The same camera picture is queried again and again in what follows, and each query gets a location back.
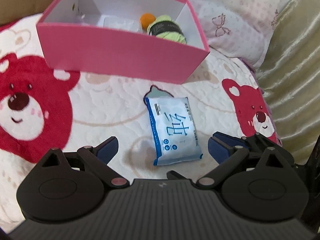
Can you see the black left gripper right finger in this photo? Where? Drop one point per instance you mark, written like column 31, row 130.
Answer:
column 257, row 186

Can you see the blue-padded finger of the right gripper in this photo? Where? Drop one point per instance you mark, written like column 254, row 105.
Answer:
column 229, row 140

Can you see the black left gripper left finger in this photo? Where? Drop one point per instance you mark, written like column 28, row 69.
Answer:
column 66, row 186

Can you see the blue white wet wipes pack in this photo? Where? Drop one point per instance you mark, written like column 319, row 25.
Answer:
column 173, row 128

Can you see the green yarn ball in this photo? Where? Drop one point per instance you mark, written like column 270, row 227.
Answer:
column 164, row 27

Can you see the orange makeup sponge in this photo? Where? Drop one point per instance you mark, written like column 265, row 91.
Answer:
column 146, row 19

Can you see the clear plastic floss pick box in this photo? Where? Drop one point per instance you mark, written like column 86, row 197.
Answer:
column 121, row 23

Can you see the olive satin curtain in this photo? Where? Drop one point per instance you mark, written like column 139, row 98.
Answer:
column 289, row 77

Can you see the red bear print blanket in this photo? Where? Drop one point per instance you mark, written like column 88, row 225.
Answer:
column 105, row 106

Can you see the pink checkered floral pillow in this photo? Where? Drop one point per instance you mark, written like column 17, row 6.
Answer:
column 238, row 28

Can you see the pink cardboard box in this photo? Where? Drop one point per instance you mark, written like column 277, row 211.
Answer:
column 74, row 36

